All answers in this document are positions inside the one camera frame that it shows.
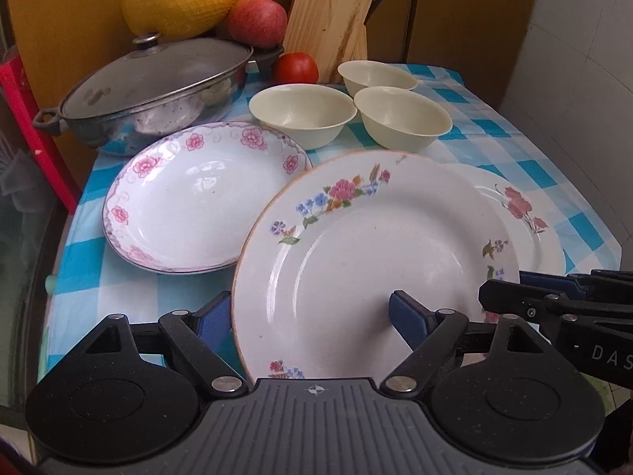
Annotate steel pot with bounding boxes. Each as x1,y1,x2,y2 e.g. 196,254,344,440
33,42,286,158

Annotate red apple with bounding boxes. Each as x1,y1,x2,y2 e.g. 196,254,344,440
227,0,288,50

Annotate wooden knife block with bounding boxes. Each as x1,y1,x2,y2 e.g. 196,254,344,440
283,0,381,85

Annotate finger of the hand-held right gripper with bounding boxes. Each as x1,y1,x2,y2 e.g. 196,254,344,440
518,269,633,304
478,279,595,328

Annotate glass pot lid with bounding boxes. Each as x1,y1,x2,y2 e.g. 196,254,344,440
59,32,254,120

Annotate white plate with colourful flowers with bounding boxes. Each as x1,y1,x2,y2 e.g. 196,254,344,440
231,150,521,386

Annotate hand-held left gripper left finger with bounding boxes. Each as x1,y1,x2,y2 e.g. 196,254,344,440
81,291,250,400

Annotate red tomato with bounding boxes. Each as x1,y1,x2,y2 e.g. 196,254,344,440
271,52,320,85

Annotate wooden cabinet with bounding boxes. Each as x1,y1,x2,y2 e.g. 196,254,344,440
4,0,543,199

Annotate white plate with pink flowers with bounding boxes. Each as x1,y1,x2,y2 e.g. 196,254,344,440
102,121,313,274

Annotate white plate with red flowers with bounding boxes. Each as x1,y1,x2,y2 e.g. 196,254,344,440
435,162,565,330

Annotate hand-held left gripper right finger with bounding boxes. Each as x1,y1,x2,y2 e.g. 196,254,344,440
378,290,553,397

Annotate blue white checkered tablecloth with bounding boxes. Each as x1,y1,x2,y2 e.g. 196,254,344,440
37,61,625,389

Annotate cream bowl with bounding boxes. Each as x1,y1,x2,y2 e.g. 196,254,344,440
354,86,454,153
337,60,419,98
248,84,358,151

